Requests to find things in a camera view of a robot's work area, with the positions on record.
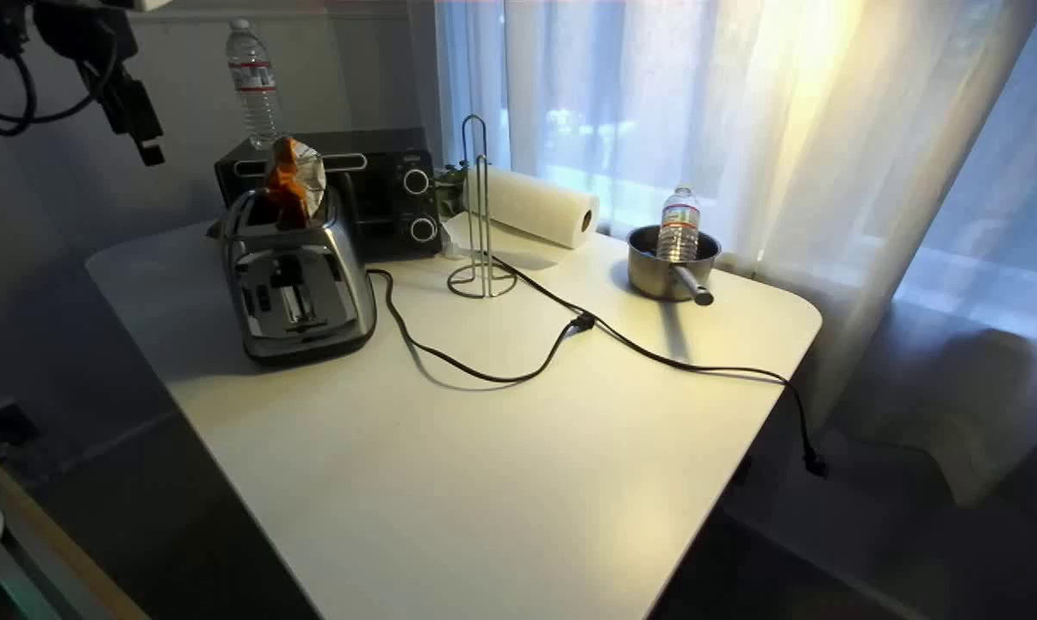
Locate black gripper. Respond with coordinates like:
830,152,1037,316
29,0,173,174

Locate large clear water bottle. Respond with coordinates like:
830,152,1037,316
225,18,290,150

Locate silver toaster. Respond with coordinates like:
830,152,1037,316
205,188,378,374

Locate black toaster oven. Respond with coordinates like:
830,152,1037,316
210,126,446,266

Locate small clear water bottle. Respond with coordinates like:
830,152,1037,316
653,184,702,266

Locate white sheer curtain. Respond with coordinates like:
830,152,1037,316
426,0,1037,436

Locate white cushioned seat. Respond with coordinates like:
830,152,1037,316
847,244,1037,512

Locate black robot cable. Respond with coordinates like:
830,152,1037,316
0,39,117,139

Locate dark wall outlet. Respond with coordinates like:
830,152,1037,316
0,395,41,454

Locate wire paper towel holder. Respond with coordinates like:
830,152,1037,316
445,112,524,302

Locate black toaster power cord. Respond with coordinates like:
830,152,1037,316
362,266,600,388

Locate steel pot with handle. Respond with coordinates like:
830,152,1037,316
624,220,724,309

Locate black oven power cord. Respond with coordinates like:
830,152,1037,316
488,253,830,478

